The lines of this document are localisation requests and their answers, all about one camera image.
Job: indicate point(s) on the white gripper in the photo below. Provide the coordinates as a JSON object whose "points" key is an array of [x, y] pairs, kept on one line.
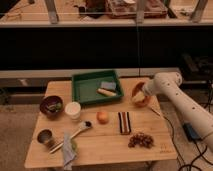
{"points": [[148, 89]]}

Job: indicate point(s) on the orange apple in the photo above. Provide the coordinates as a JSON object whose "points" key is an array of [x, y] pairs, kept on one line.
{"points": [[102, 117]]}

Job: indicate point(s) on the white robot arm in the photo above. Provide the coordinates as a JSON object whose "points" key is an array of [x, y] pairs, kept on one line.
{"points": [[168, 83]]}

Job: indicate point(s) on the white paper cup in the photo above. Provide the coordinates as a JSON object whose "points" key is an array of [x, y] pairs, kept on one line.
{"points": [[73, 110]]}

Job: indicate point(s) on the metal cup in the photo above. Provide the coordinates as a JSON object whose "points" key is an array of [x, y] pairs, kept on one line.
{"points": [[45, 137]]}

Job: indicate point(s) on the orange wooden bowl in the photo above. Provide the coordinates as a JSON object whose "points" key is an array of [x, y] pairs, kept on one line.
{"points": [[138, 87]]}

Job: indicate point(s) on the striped rectangular block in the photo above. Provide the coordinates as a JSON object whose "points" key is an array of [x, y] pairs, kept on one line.
{"points": [[124, 123]]}

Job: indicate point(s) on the blue-grey sponge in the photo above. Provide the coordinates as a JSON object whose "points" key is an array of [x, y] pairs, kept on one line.
{"points": [[111, 86]]}

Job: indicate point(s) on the cream cylindrical stick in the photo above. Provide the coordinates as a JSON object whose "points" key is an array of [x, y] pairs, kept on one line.
{"points": [[106, 92]]}

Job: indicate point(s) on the bunch of dark grapes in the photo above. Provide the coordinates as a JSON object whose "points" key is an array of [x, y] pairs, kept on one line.
{"points": [[141, 139]]}

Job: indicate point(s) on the wooden table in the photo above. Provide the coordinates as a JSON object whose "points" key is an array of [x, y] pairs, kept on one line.
{"points": [[102, 144]]}

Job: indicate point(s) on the green plastic tray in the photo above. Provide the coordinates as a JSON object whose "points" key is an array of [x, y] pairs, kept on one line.
{"points": [[85, 87]]}

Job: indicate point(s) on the wooden spoon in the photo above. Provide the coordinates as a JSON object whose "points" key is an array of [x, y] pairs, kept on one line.
{"points": [[83, 126]]}

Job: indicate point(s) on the black power adapter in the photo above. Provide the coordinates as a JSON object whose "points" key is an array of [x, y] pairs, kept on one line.
{"points": [[190, 132]]}

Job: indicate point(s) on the dark purple bowl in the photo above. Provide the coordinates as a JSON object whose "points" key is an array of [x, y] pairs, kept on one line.
{"points": [[51, 106]]}

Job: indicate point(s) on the grey-blue cloth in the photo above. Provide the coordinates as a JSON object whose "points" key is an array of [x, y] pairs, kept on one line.
{"points": [[69, 152]]}

